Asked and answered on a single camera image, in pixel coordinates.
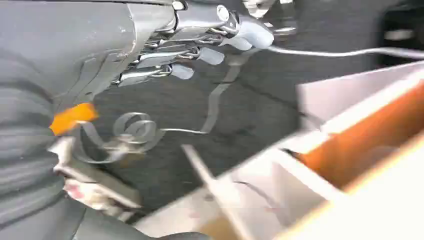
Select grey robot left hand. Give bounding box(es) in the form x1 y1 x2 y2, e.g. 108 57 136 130
0 0 275 137

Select white printed card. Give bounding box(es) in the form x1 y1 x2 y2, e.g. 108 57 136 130
48 136 144 220

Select ribbed grey left arm sleeve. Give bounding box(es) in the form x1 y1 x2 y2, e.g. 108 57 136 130
0 47 87 240

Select silver metal fitting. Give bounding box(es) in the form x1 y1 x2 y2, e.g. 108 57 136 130
241 0 298 38

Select wooden card box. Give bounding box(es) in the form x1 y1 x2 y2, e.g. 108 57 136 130
132 61 424 240

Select grey coiled cable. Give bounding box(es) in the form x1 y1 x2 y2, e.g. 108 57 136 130
73 111 167 165

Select grey flat cable strip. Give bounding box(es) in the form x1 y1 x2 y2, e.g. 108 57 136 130
160 48 263 136

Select white cable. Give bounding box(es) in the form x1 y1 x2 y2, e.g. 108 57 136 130
266 45 424 61

